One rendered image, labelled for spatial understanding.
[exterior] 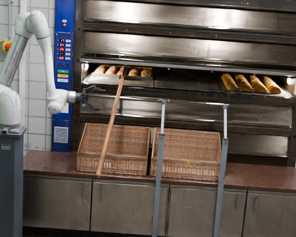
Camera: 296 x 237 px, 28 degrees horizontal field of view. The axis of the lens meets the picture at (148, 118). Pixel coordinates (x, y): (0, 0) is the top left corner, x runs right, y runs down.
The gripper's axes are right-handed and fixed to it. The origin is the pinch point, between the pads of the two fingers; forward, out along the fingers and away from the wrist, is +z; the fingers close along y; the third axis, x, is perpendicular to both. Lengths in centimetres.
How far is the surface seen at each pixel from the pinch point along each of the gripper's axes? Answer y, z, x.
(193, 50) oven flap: -33, 66, -62
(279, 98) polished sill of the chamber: 2, 142, -62
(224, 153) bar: 34, 93, -2
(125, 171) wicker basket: 58, 19, -12
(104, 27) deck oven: -46, -8, -62
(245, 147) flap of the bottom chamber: 46, 118, -61
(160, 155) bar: 40, 45, -2
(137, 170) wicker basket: 57, 29, -12
